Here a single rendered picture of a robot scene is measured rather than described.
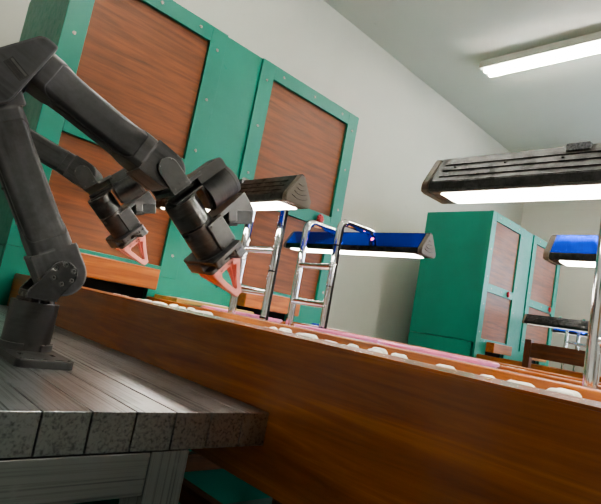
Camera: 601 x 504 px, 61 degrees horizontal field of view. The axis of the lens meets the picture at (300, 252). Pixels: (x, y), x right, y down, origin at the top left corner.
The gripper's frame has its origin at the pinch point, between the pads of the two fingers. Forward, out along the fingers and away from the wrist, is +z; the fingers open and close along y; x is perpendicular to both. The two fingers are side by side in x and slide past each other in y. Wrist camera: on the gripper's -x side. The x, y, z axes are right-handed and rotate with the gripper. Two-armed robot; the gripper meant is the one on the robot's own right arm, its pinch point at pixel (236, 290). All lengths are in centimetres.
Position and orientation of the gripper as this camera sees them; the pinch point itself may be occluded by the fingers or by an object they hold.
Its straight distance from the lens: 93.3
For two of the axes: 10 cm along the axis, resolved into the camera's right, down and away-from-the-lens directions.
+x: -6.0, 6.0, -5.3
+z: 4.2, 8.0, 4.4
